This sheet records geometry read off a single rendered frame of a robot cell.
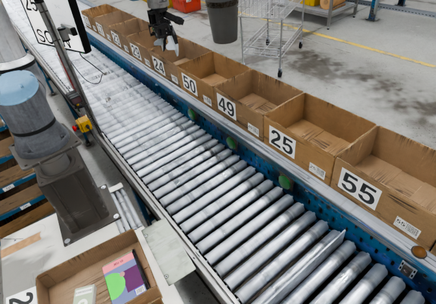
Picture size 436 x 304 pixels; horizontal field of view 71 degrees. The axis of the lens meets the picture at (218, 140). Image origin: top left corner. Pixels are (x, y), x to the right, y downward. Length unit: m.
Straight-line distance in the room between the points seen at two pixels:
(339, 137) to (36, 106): 1.30
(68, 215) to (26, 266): 0.26
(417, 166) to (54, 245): 1.57
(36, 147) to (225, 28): 4.03
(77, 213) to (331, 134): 1.25
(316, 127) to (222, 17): 3.47
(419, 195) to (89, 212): 1.37
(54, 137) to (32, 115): 0.11
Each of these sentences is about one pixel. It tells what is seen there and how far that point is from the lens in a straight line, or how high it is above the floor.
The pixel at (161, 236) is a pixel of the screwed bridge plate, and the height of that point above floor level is 0.75.
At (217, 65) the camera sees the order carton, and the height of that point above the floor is 0.96.
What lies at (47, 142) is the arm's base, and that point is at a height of 1.24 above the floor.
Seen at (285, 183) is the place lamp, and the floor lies 0.82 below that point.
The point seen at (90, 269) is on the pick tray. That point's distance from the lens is 1.42.
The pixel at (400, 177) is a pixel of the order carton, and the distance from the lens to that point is 1.48.
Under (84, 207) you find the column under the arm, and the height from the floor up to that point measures 0.88.
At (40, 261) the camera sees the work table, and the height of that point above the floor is 0.75.
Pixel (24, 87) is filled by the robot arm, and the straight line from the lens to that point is 1.20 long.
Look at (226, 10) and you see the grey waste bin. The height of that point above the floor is 0.52.
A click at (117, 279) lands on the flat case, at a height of 0.78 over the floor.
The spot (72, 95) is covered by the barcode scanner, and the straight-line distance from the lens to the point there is 1.88.
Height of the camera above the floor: 1.88
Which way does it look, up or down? 39 degrees down
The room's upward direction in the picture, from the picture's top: 8 degrees counter-clockwise
